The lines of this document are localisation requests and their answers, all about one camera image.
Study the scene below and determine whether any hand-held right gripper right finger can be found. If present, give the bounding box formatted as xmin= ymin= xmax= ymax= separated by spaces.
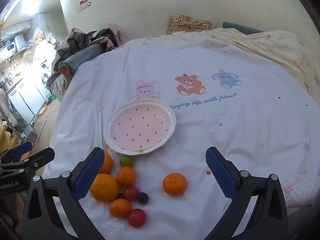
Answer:
xmin=200 ymin=146 xmax=288 ymax=240

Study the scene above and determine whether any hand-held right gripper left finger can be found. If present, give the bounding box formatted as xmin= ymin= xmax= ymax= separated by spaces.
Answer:
xmin=22 ymin=147 xmax=105 ymax=240

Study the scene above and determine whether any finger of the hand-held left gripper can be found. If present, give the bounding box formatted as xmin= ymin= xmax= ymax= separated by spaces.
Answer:
xmin=24 ymin=147 xmax=56 ymax=172
xmin=0 ymin=141 xmax=33 ymax=164

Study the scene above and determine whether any large orange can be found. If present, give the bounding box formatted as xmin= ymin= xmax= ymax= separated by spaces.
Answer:
xmin=101 ymin=151 xmax=113 ymax=175
xmin=89 ymin=173 xmax=120 ymax=203

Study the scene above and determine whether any small tangerine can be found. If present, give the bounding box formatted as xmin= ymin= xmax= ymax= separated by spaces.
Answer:
xmin=116 ymin=166 xmax=137 ymax=187
xmin=109 ymin=198 xmax=132 ymax=218
xmin=162 ymin=172 xmax=188 ymax=197

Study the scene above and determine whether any red cherry tomato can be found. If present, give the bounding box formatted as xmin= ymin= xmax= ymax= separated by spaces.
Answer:
xmin=128 ymin=208 xmax=147 ymax=228
xmin=123 ymin=186 xmax=140 ymax=201

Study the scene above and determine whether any pink strawberry print plate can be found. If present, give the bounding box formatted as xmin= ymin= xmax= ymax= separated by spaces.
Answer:
xmin=104 ymin=99 xmax=177 ymax=155

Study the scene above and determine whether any grey stool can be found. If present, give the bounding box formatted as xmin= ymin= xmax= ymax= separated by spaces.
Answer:
xmin=24 ymin=124 xmax=38 ymax=143

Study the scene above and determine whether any green cherry tomato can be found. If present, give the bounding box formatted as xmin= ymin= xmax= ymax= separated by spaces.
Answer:
xmin=119 ymin=156 xmax=134 ymax=168

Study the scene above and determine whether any white cartoon print bedsheet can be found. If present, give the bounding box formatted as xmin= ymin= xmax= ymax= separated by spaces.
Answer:
xmin=42 ymin=36 xmax=320 ymax=240

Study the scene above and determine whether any white kitchen cabinet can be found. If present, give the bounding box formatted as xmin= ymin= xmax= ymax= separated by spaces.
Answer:
xmin=7 ymin=79 xmax=49 ymax=124

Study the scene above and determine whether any white pillow with pink bow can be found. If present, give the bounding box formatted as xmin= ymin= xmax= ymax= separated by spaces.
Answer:
xmin=281 ymin=175 xmax=318 ymax=208

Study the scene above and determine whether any white rice cooker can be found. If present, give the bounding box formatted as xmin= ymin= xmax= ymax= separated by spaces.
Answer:
xmin=0 ymin=34 xmax=25 ymax=59

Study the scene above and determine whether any orange plastic bag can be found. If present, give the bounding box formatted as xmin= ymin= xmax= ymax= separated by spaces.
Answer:
xmin=34 ymin=27 xmax=45 ymax=43

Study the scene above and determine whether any pile of dark clothes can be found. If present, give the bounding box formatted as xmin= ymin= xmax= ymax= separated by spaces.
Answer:
xmin=46 ymin=24 xmax=128 ymax=102

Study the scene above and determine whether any yellow bear print blanket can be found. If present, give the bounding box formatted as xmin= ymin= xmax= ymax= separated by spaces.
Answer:
xmin=172 ymin=27 xmax=320 ymax=100

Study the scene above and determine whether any teal pillow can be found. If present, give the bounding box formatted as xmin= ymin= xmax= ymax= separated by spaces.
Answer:
xmin=222 ymin=21 xmax=264 ymax=34

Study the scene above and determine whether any red wall sticker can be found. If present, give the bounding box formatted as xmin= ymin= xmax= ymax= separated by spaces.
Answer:
xmin=79 ymin=0 xmax=92 ymax=12

